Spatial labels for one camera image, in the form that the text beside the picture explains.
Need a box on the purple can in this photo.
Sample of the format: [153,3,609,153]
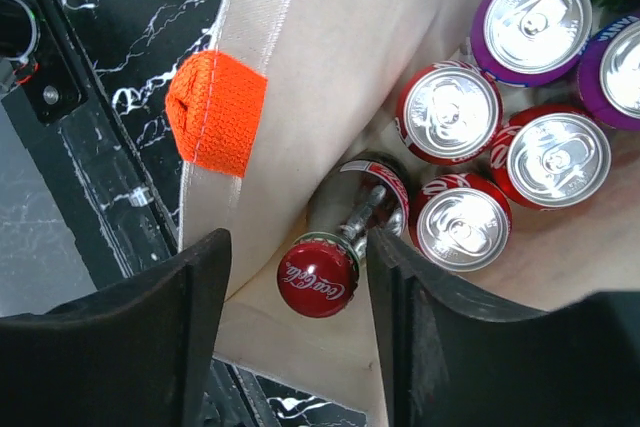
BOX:
[470,0,593,87]
[576,11,639,131]

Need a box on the cola glass bottle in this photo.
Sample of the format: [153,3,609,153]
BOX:
[277,150,410,318]

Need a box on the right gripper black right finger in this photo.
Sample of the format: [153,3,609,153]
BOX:
[366,228,639,426]

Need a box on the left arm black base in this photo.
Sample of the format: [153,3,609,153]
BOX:
[1,0,88,125]

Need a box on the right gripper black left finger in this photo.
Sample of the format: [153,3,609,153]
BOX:
[1,229,231,426]

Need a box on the beige canvas tote bag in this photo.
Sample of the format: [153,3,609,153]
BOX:
[166,0,639,426]

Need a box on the red can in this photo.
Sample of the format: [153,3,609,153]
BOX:
[489,104,612,210]
[395,60,503,165]
[409,172,512,273]

